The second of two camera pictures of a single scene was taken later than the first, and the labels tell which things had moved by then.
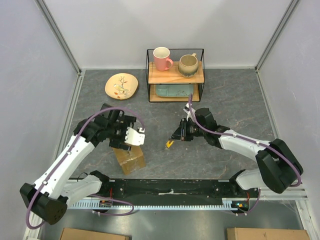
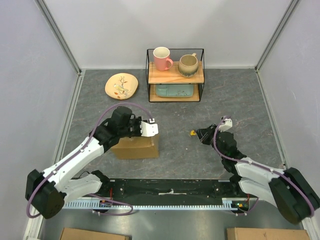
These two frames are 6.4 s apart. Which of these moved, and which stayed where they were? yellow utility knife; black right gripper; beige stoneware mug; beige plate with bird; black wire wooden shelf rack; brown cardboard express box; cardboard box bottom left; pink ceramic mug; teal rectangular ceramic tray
Moved: brown cardboard express box; black right gripper; yellow utility knife
Stayed: beige stoneware mug; black wire wooden shelf rack; beige plate with bird; teal rectangular ceramic tray; cardboard box bottom left; pink ceramic mug
